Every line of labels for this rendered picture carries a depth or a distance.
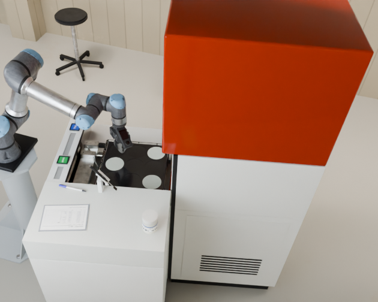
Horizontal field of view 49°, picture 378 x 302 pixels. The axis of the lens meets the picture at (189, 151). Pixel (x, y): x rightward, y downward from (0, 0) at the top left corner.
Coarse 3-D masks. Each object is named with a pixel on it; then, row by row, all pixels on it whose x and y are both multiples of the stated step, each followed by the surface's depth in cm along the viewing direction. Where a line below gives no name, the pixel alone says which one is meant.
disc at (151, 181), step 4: (148, 176) 221; (152, 176) 221; (156, 176) 221; (144, 180) 219; (148, 180) 219; (152, 180) 219; (156, 180) 219; (160, 180) 219; (144, 184) 217; (148, 184) 217; (152, 184) 217; (156, 184) 217; (160, 184) 218; (148, 188) 215; (152, 188) 215
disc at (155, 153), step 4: (152, 148) 236; (156, 148) 236; (160, 148) 237; (148, 152) 234; (152, 152) 234; (156, 152) 234; (160, 152) 234; (152, 156) 232; (156, 156) 232; (160, 156) 232
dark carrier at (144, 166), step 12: (108, 144) 236; (144, 144) 238; (108, 156) 229; (120, 156) 230; (132, 156) 231; (144, 156) 231; (132, 168) 224; (144, 168) 225; (156, 168) 225; (120, 180) 218; (132, 180) 218
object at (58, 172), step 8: (72, 120) 240; (64, 136) 230; (72, 136) 231; (80, 136) 231; (64, 144) 226; (72, 144) 226; (64, 152) 222; (72, 152) 222; (56, 160) 217; (72, 160) 218; (56, 168) 213; (64, 168) 213; (48, 176) 209; (56, 176) 210; (64, 176) 210
